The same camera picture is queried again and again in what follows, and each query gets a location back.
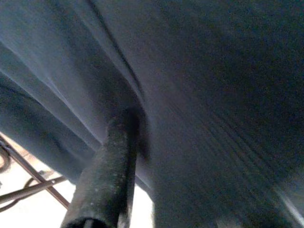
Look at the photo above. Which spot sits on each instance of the black t-shirt green logo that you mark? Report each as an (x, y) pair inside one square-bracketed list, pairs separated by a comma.
[(190, 95)]

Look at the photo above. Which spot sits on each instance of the silver metal clothes rack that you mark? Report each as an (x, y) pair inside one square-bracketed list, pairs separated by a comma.
[(31, 188)]

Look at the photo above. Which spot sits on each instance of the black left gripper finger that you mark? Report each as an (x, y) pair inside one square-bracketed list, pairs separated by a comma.
[(104, 185)]

